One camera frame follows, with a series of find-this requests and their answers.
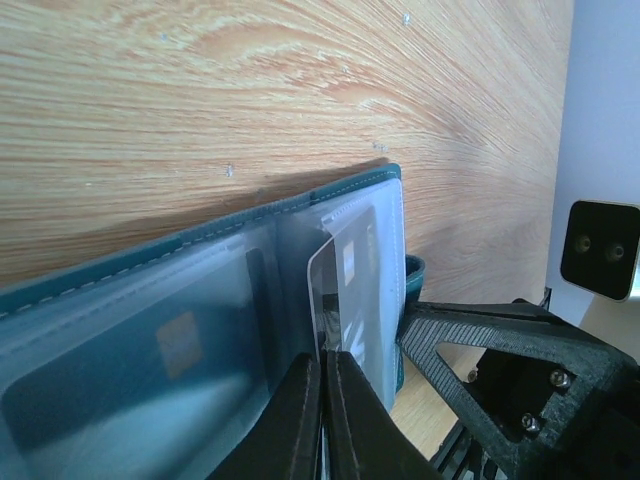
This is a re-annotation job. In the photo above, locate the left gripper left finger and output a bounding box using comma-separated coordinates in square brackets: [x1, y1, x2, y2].
[209, 354, 321, 480]

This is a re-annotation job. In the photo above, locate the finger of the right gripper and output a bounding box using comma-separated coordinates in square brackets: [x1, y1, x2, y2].
[397, 300, 639, 479]

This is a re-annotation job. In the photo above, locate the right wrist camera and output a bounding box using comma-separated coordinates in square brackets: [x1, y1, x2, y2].
[560, 200, 639, 302]

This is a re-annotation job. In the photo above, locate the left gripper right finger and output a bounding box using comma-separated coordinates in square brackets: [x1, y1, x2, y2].
[324, 351, 442, 479]

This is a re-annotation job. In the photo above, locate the teal card holder wallet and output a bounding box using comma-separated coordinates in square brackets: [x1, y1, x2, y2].
[1, 163, 424, 479]

